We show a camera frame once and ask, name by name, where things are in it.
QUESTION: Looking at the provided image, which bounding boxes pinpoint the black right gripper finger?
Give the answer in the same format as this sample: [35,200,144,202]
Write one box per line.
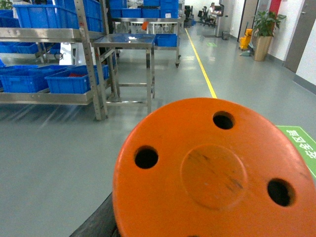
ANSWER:
[70,193,119,237]

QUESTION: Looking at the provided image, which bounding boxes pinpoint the orange cylindrical cap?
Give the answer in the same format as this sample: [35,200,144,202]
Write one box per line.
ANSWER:
[112,98,316,237]

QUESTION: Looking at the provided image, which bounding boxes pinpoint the stainless steel shelf rack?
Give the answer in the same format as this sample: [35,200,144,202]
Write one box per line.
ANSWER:
[0,0,109,120]

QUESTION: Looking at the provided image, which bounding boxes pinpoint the blue crate upper shelf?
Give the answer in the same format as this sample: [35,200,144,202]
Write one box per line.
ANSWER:
[14,4,79,29]

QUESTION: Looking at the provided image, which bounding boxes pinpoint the blue crate front left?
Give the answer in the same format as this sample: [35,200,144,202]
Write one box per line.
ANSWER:
[44,64,110,94]

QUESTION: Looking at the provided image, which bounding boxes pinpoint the blue crate rear left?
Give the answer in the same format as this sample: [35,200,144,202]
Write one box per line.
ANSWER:
[0,65,73,93]

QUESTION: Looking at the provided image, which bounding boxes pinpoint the stainless steel table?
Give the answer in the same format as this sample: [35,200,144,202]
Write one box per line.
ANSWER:
[92,34,156,114]

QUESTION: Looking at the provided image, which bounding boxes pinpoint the blue crate under table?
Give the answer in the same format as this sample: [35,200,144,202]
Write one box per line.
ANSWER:
[155,34,177,47]

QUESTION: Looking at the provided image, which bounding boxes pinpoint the yellow mop bucket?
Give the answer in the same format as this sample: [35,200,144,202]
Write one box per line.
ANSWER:
[239,29,253,50]

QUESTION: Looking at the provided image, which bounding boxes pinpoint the person sitting at desk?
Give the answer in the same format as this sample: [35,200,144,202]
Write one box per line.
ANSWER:
[208,2,217,24]

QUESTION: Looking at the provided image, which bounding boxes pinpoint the plant in gold pot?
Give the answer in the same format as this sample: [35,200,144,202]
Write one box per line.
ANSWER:
[253,11,286,62]

